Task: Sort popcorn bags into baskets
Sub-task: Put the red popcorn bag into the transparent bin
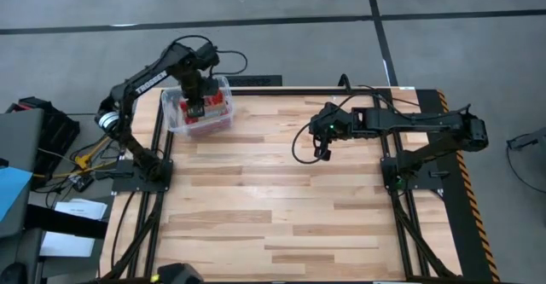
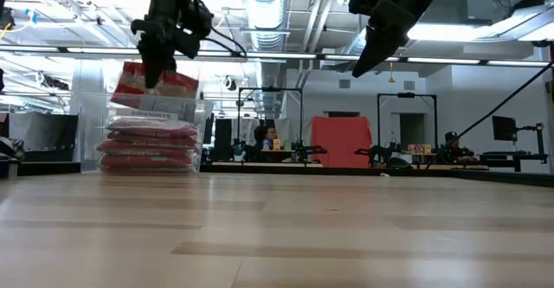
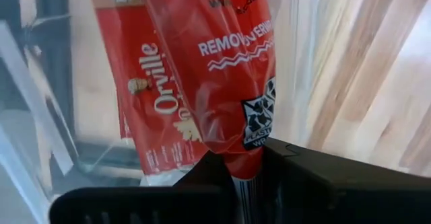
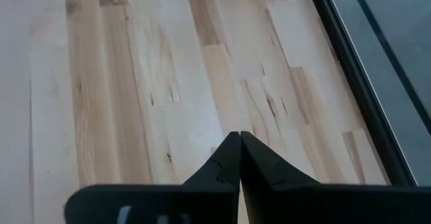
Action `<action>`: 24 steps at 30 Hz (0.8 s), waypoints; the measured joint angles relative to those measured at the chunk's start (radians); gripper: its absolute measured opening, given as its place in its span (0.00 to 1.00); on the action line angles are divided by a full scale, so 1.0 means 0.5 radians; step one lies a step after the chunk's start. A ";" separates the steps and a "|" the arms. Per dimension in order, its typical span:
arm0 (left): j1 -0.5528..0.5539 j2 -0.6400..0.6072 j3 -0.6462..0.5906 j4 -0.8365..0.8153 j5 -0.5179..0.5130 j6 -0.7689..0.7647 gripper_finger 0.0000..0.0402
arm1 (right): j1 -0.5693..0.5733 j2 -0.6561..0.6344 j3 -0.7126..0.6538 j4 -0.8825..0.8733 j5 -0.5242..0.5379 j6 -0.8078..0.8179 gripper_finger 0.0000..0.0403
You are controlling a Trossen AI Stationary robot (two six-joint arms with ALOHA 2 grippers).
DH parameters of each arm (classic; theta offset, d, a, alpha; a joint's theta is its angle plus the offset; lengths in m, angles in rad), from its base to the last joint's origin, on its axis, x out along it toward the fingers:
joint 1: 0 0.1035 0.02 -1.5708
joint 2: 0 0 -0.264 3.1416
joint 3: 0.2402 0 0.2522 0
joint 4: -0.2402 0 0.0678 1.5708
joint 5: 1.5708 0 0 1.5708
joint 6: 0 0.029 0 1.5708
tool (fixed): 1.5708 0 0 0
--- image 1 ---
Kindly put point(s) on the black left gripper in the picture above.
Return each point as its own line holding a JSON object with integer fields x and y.
{"x": 198, "y": 85}

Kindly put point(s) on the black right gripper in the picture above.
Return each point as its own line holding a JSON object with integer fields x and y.
{"x": 332, "y": 122}

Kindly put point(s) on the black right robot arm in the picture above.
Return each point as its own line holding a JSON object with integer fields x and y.
{"x": 405, "y": 122}

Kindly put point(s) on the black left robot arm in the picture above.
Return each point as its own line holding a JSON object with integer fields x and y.
{"x": 147, "y": 79}

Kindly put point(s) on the clear plastic bin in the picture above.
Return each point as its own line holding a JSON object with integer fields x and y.
{"x": 170, "y": 109}

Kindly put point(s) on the black floor power strip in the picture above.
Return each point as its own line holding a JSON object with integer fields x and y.
{"x": 256, "y": 80}

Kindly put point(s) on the small black power adapter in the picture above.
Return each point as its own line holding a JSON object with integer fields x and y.
{"x": 83, "y": 183}

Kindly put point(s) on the black plastic crate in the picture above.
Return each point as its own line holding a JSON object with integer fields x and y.
{"x": 59, "y": 130}

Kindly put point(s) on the white paper sheet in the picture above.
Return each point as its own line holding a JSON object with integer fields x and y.
{"x": 64, "y": 245}
{"x": 81, "y": 209}

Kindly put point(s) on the black device with yellow spot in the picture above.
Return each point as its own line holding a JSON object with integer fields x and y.
{"x": 179, "y": 275}

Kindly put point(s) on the black panel with hazard stripe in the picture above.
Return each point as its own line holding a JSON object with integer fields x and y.
{"x": 465, "y": 233}

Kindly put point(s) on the black desk edge bar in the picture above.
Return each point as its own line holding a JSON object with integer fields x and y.
{"x": 64, "y": 226}

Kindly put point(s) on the grey laptop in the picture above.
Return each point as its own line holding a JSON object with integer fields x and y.
{"x": 21, "y": 139}

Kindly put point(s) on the blue paper sheet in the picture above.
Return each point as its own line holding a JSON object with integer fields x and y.
{"x": 10, "y": 190}

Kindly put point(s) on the black computer mouse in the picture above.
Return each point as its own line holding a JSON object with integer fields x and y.
{"x": 10, "y": 275}

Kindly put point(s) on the black aluminium table frame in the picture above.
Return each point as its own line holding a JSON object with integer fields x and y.
{"x": 298, "y": 91}

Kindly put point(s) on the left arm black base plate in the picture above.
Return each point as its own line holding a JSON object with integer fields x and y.
{"x": 123, "y": 183}

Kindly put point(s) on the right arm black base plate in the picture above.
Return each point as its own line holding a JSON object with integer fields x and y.
{"x": 431, "y": 181}

